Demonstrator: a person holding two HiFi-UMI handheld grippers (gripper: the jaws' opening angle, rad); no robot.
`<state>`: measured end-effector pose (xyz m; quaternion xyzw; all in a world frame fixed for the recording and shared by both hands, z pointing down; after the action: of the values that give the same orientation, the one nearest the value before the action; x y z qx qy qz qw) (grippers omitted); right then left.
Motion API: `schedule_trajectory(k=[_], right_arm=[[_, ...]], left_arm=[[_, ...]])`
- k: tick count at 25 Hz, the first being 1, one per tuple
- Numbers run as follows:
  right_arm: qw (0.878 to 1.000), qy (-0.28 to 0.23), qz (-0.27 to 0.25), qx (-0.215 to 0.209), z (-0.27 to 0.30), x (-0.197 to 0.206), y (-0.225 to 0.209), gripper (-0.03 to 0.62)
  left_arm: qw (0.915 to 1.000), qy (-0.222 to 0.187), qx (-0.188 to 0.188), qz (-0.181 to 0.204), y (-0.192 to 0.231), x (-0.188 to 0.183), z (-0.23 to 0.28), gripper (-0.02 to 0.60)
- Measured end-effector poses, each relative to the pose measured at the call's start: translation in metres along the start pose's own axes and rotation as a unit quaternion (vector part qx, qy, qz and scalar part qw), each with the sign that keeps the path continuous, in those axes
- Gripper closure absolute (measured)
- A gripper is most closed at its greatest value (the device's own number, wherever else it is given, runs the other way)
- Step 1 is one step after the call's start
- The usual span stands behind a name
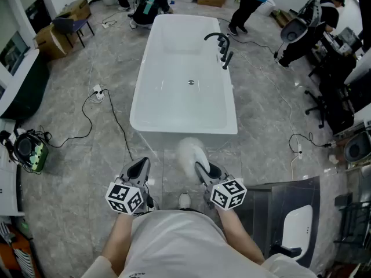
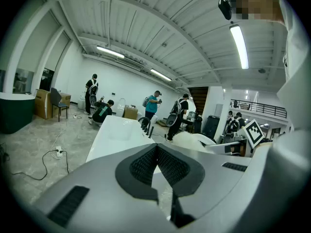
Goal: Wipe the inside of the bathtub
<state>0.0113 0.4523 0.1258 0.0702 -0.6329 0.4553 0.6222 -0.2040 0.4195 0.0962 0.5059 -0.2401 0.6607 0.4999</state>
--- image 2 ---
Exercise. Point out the person's white shirt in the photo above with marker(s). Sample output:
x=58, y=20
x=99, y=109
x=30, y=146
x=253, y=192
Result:
x=296, y=57

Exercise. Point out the brown wooden staircase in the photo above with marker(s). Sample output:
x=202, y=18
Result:
x=199, y=99

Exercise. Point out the ceiling air conditioner unit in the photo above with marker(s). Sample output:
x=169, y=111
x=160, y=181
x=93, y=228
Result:
x=128, y=62

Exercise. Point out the black faucet knob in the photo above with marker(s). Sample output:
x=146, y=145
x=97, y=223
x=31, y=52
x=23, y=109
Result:
x=145, y=130

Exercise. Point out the long ceiling light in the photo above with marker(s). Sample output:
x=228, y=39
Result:
x=239, y=46
x=110, y=52
x=160, y=74

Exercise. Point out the large brown cardboard carton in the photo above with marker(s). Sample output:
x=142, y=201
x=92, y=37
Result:
x=42, y=103

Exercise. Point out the black curved bathtub faucet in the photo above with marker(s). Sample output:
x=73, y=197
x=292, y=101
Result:
x=145, y=118

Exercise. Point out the small brown cardboard carton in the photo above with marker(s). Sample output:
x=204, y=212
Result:
x=131, y=112

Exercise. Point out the white bathtub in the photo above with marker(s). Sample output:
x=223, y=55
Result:
x=116, y=132

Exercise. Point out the black cabinet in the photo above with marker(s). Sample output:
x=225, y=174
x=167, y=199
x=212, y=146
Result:
x=211, y=127

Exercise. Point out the person's head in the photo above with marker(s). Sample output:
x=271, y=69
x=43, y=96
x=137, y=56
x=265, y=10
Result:
x=257, y=4

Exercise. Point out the white power strip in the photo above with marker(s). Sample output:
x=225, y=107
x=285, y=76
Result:
x=58, y=152

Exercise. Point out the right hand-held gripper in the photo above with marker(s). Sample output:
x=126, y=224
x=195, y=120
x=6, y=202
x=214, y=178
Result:
x=253, y=133

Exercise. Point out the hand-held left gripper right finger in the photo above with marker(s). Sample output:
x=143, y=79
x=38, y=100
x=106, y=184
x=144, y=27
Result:
x=213, y=178

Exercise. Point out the black head-worn camera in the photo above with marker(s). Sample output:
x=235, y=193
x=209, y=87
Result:
x=224, y=8

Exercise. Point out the dark green freestanding tub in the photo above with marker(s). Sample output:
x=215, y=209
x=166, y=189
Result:
x=14, y=113

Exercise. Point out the black chair with blue seat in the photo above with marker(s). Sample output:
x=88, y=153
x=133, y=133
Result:
x=57, y=98

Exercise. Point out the black metal railing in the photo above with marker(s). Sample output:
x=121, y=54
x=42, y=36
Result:
x=257, y=108

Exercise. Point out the low brown cardboard carton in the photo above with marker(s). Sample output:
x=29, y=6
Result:
x=65, y=99

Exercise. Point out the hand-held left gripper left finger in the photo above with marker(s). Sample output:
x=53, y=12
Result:
x=109, y=203

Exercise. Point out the black hand shower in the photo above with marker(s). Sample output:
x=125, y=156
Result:
x=151, y=132

